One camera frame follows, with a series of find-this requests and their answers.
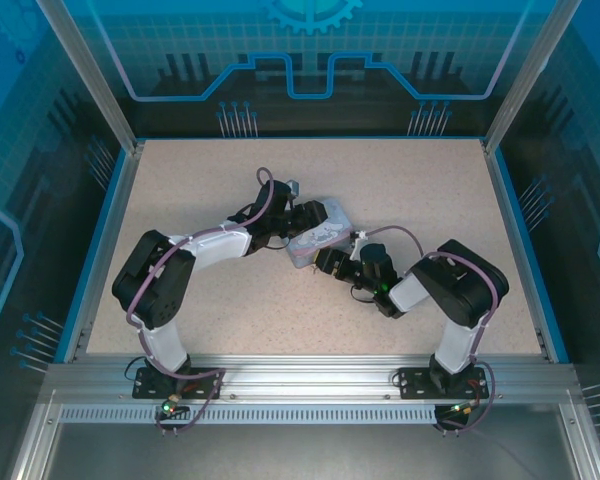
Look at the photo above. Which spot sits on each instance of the pastel cartoon tin box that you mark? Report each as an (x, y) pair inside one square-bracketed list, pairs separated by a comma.
[(325, 235)]

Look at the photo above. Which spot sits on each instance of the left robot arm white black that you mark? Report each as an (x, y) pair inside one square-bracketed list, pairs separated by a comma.
[(215, 247)]

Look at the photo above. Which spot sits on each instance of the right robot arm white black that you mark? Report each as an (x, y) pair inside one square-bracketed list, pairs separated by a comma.
[(460, 345)]

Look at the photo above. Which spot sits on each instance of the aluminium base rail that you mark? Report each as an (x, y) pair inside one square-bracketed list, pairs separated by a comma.
[(305, 375)]

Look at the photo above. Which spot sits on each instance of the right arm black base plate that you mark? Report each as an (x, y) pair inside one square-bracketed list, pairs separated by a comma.
[(412, 382)]

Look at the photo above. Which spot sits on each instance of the aluminium side rail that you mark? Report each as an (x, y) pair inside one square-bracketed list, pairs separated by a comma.
[(109, 240), (512, 240)]

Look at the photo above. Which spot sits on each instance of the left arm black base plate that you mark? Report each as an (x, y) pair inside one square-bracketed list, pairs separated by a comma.
[(207, 380)]

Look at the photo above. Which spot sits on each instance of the aluminium frame post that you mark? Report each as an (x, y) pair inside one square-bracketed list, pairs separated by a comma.
[(95, 85), (525, 75)]

